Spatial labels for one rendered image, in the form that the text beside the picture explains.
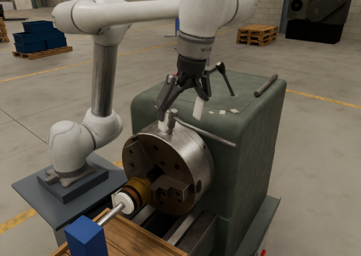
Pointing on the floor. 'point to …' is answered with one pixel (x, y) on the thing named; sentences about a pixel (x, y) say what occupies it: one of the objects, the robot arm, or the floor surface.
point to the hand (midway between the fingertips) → (180, 121)
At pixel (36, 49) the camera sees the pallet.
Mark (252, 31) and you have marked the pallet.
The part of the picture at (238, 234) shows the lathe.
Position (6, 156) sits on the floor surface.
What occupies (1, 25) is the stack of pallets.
